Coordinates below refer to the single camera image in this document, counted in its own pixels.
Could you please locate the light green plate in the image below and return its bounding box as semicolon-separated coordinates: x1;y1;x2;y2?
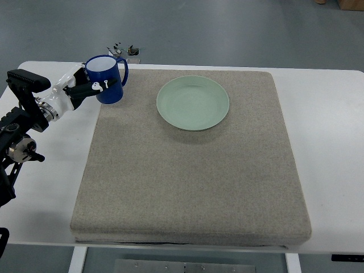
156;75;230;131

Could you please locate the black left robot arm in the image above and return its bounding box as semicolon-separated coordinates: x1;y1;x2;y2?
1;69;51;206

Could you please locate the black object at left edge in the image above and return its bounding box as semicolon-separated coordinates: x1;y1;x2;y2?
0;227;10;257

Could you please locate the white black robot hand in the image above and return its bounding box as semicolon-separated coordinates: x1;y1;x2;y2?
37;63;118;123

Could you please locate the grey floor plate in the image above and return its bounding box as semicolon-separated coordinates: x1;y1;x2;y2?
126;58;140;64

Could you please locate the cardboard box corner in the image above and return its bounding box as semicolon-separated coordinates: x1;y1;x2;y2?
338;0;364;11

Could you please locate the white table leg frame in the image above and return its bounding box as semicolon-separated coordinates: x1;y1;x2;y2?
68;246;88;273

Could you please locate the black table control panel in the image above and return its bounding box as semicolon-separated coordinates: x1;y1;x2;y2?
331;254;364;263

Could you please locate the blue mug white inside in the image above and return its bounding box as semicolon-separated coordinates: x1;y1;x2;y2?
85;55;129;104

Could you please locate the metal base plate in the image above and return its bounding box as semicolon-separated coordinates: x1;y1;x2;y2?
113;259;256;273

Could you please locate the beige fabric cushion mat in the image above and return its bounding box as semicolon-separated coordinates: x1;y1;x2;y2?
71;69;312;246

